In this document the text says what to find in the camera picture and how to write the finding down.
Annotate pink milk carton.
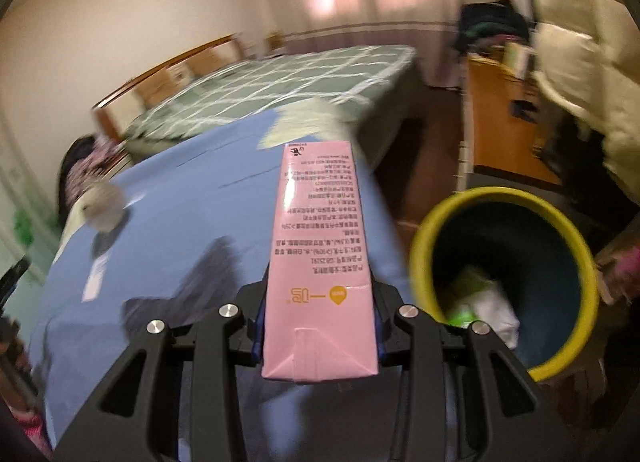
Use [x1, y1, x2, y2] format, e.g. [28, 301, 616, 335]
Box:
[262, 141, 378, 383]

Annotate white yogurt cup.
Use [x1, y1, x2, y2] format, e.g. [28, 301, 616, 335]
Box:
[80, 181, 127, 233]

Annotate green trash in bin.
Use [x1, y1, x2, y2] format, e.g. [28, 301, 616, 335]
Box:
[445, 268, 521, 350]

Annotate yellow-rimmed dark trash bin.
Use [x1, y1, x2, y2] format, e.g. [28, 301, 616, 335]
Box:
[409, 187, 599, 382]

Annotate blue star-print table cloth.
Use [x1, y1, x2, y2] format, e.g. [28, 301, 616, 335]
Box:
[29, 110, 399, 461]

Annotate painted sliding wardrobe door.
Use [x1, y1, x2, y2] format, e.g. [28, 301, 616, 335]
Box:
[1, 118, 60, 320]

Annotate dark clothes pile on cabinet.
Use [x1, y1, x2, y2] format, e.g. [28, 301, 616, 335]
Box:
[58, 133, 134, 228]

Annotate left tan pillow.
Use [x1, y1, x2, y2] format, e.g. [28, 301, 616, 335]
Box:
[134, 73, 176, 108]

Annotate tan pillow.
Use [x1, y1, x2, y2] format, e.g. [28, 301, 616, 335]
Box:
[186, 48, 230, 77]
[134, 73, 176, 108]

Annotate orange wooden desk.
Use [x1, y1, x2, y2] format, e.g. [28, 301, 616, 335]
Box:
[458, 54, 561, 192]

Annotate right tan pillow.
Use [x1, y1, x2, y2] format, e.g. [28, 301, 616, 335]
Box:
[186, 48, 230, 77]

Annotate wooden bed with headboard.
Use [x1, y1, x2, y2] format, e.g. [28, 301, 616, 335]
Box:
[92, 35, 423, 166]

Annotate green white-grid duvet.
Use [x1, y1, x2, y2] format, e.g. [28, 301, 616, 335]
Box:
[125, 44, 416, 142]

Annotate clothes pile on desk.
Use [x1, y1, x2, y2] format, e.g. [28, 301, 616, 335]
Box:
[452, 0, 530, 54]

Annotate cream puffer jacket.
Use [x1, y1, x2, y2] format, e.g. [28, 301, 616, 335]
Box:
[535, 0, 639, 197]

